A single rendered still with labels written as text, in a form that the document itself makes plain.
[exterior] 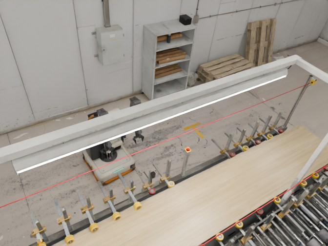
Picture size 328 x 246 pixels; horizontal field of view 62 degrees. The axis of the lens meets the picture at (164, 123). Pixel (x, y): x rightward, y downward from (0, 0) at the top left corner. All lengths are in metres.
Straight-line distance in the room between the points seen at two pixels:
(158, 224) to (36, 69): 3.18
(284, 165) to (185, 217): 1.60
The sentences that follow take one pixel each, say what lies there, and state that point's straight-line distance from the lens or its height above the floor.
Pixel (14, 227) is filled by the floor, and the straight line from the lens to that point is 4.40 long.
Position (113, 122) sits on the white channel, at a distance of 1.82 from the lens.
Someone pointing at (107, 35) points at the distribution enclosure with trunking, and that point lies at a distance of 4.77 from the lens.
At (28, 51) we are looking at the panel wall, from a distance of 4.80.
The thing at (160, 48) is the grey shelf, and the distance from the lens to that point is 5.17.
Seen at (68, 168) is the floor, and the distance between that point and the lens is 4.75.
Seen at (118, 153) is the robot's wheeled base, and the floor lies 0.28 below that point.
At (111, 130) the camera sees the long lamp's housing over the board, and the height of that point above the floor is 2.38.
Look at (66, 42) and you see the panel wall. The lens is 4.86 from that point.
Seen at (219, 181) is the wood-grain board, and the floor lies 0.90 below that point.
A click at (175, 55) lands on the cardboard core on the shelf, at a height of 0.96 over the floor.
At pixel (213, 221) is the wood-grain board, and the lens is 3.22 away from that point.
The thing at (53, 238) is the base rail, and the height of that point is 0.70.
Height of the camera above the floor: 3.68
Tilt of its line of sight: 43 degrees down
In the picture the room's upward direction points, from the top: 6 degrees clockwise
